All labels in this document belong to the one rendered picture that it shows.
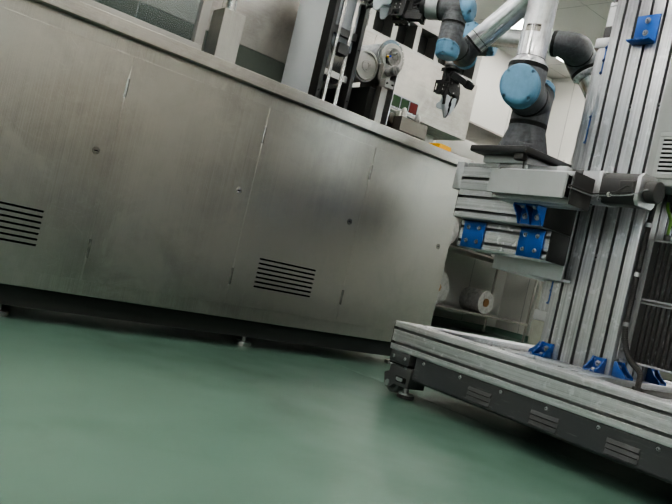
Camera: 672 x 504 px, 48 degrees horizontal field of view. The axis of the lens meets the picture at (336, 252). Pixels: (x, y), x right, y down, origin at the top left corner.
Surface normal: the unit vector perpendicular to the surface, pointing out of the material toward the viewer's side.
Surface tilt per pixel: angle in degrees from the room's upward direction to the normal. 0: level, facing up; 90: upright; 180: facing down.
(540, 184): 90
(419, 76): 90
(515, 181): 90
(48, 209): 90
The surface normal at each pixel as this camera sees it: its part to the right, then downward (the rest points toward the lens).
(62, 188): 0.62, 0.14
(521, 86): -0.47, 0.01
